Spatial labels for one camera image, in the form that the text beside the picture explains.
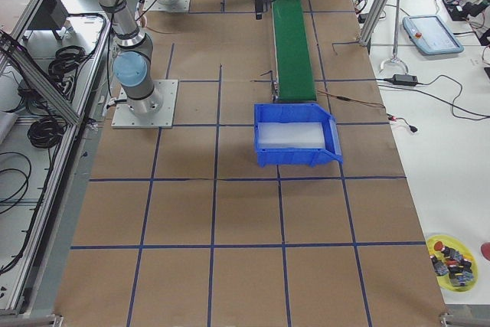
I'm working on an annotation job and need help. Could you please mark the blue empty destination bin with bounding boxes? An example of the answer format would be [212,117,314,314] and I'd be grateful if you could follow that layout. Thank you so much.
[254,103,343,167]

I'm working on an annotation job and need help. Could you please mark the black power adapter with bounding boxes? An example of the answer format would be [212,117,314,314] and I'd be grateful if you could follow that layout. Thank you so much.
[391,74,419,87]

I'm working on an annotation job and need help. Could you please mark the red black conveyor wires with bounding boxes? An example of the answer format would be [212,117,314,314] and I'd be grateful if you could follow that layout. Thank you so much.
[315,89,419,135]

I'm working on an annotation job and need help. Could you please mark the yellow bowl of buttons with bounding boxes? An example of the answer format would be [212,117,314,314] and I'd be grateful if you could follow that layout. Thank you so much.
[426,234,479,293]

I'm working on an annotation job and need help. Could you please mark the white foam pad destination bin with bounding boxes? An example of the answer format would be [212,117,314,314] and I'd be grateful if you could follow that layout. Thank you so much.
[256,123,325,149]

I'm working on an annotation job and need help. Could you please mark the green conveyor belt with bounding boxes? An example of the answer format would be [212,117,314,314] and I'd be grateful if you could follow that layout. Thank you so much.
[272,0,316,103]

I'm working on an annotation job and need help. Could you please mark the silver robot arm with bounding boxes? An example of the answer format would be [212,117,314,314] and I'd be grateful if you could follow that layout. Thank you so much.
[97,0,163,116]

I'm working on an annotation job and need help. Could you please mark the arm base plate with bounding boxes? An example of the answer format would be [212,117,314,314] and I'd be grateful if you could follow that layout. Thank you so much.
[142,0,191,13]
[111,80,178,129]

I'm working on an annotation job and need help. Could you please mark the teach pendant tablet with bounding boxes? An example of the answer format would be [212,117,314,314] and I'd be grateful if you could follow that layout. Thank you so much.
[402,15,464,55]

